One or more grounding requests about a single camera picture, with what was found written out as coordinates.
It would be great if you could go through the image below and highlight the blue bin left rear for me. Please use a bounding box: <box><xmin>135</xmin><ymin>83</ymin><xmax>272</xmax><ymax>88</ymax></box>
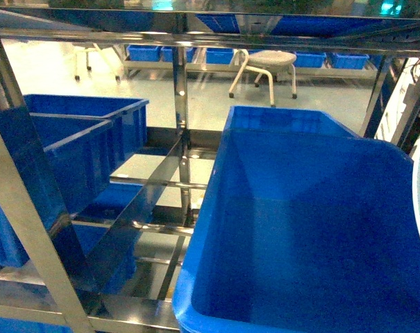
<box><xmin>22</xmin><ymin>93</ymin><xmax>150</xmax><ymax>174</ymax></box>

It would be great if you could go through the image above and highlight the white round stool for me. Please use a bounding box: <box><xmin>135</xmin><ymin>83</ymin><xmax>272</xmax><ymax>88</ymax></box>
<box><xmin>228</xmin><ymin>49</ymin><xmax>298</xmax><ymax>108</ymax></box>

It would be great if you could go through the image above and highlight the steel flow rack shelf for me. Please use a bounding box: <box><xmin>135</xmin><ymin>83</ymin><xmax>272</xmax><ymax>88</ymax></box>
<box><xmin>0</xmin><ymin>1</ymin><xmax>420</xmax><ymax>332</ymax></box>

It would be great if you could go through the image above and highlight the blue bin left front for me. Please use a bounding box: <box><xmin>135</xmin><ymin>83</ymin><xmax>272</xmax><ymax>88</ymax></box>
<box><xmin>0</xmin><ymin>107</ymin><xmax>114</xmax><ymax>270</ymax></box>

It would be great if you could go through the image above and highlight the blue bin behind target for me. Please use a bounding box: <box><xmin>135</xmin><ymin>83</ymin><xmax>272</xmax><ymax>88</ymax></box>
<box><xmin>224</xmin><ymin>105</ymin><xmax>358</xmax><ymax>137</ymax></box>

